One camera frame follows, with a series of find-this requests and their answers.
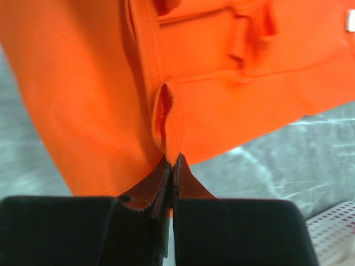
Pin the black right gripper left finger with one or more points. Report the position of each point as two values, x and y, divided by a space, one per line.
149 198

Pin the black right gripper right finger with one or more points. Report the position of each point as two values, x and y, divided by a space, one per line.
188 191

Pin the orange t shirt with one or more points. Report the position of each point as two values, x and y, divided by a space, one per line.
112 86

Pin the white laundry basket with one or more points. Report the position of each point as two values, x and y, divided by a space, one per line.
332 234

